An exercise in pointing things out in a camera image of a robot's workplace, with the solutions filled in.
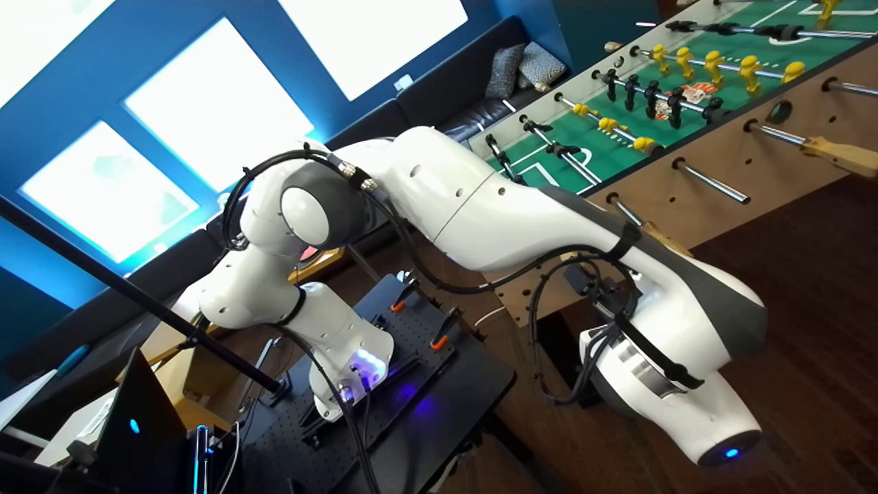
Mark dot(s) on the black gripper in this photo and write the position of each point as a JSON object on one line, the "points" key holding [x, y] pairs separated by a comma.
{"points": [[608, 293]]}

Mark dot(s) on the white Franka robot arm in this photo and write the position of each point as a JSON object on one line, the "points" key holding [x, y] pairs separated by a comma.
{"points": [[512, 210]]}

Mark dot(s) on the yellow three-man foosball rod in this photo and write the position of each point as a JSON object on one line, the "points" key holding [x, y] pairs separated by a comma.
{"points": [[715, 182]]}

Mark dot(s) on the wooden foosball table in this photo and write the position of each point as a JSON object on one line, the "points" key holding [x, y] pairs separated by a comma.
{"points": [[723, 139]]}

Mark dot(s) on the orange white foosball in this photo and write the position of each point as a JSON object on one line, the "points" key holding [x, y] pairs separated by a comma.
{"points": [[701, 91]]}

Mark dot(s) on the black five-man foosball rod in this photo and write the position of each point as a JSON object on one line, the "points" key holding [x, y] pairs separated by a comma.
{"points": [[845, 158]]}

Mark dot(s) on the yellow five-man foosball rod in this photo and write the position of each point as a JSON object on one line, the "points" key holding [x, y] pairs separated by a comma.
{"points": [[853, 88]]}

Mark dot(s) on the black three-man foosball rod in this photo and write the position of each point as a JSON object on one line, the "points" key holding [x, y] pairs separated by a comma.
{"points": [[823, 33]]}

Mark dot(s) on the yellow two-man foosball rod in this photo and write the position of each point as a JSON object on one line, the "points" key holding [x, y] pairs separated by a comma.
{"points": [[827, 13]]}

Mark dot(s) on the black clamp orange tip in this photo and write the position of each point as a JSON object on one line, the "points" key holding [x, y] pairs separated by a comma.
{"points": [[443, 339], [398, 304]]}

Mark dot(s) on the black robot cart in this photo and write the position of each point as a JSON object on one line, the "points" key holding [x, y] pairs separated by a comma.
{"points": [[428, 414]]}

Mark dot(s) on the light grey pillow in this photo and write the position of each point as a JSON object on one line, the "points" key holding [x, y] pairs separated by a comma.
{"points": [[542, 64]]}

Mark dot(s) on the dark couch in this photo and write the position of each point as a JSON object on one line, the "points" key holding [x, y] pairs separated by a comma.
{"points": [[439, 91]]}

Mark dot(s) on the bright window pane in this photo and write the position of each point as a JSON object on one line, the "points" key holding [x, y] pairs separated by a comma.
{"points": [[44, 38], [373, 38], [111, 194], [221, 105]]}

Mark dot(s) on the cardboard box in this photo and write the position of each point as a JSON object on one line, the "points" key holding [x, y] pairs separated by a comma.
{"points": [[195, 394]]}

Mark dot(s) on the black slanted stand pole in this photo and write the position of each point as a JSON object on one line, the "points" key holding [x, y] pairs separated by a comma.
{"points": [[138, 294]]}

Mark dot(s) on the dark laptop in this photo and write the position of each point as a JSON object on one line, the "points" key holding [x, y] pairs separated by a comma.
{"points": [[141, 441]]}

